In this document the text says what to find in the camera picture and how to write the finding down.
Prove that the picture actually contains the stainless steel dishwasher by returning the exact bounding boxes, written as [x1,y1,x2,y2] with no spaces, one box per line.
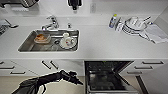
[83,59,140,94]

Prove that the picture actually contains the chrome faucet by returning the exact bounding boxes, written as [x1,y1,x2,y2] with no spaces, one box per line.
[41,15,61,32]

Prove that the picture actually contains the white three drawer unit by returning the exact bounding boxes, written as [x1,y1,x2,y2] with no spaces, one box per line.
[124,59,168,94]
[0,59,38,78]

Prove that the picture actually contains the black wall soap dispenser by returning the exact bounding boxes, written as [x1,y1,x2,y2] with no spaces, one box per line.
[67,0,83,12]

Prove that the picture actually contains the small sink soap pump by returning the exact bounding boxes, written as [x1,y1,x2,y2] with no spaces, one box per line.
[67,22,73,30]

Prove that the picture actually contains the small white jar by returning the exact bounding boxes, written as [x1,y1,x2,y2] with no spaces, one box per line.
[116,19,125,32]

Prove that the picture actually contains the stack of white plates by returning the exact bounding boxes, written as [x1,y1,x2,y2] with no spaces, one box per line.
[122,16,148,37]

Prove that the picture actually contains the white wall outlet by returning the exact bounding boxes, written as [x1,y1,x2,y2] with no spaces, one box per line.
[89,2,98,14]

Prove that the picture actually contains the white double door base cabinet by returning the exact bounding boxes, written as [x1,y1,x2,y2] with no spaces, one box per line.
[9,59,86,78]

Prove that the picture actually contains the stainless steel sink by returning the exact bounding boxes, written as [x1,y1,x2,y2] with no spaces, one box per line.
[17,28,81,54]

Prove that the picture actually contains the grey utensil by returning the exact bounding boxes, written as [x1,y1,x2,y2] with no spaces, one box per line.
[141,15,153,25]

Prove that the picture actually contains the container with brown food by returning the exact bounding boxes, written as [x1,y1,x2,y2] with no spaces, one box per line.
[33,32,52,45]

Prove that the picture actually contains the white mug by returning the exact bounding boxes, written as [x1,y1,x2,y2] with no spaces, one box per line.
[60,31,78,50]

